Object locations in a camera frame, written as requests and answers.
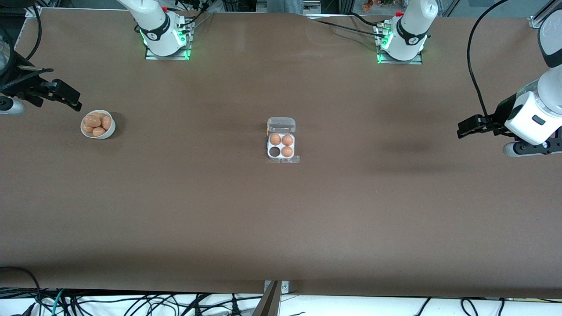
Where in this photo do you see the clear plastic egg box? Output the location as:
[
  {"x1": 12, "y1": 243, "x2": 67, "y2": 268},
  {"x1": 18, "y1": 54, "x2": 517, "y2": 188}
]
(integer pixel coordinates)
[{"x1": 265, "y1": 117, "x2": 301, "y2": 165}]

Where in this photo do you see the white round bowl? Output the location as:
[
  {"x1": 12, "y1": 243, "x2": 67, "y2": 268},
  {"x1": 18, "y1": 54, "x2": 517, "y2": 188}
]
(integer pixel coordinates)
[{"x1": 80, "y1": 109, "x2": 116, "y2": 140}]

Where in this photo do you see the person in grey trousers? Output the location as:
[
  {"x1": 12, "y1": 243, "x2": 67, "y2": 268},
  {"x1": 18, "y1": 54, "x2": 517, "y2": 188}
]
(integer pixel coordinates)
[{"x1": 267, "y1": 0, "x2": 304, "y2": 14}]

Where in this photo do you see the dark metal bar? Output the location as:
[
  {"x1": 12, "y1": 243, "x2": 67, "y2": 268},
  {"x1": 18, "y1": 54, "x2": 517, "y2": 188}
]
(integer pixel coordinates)
[{"x1": 252, "y1": 281, "x2": 282, "y2": 316}]

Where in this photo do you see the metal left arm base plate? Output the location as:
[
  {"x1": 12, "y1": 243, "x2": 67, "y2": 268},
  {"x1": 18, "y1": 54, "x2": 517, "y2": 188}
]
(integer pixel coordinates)
[{"x1": 375, "y1": 21, "x2": 425, "y2": 65}]

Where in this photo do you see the aluminium profile rail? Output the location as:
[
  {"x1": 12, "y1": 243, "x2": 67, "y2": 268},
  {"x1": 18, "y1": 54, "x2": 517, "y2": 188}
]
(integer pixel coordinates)
[{"x1": 528, "y1": 0, "x2": 557, "y2": 29}]

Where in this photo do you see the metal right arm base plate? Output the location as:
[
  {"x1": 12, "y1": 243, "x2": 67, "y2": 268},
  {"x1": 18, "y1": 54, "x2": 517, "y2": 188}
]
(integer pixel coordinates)
[{"x1": 144, "y1": 18, "x2": 195, "y2": 61}]

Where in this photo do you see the black cable on table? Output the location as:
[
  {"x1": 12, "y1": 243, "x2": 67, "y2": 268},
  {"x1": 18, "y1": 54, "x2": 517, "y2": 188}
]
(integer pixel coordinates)
[{"x1": 307, "y1": 12, "x2": 387, "y2": 36}]

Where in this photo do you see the black looped cable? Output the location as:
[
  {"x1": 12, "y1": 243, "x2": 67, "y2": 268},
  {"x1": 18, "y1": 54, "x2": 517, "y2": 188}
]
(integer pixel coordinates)
[{"x1": 0, "y1": 266, "x2": 42, "y2": 308}]

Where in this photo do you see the teal cable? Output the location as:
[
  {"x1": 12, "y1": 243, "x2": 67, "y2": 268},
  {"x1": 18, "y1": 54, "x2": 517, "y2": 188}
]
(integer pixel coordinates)
[{"x1": 49, "y1": 290, "x2": 66, "y2": 316}]

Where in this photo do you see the silver metal bracket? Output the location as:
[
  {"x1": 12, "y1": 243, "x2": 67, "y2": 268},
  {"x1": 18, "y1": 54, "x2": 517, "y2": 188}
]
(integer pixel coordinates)
[{"x1": 263, "y1": 280, "x2": 290, "y2": 294}]

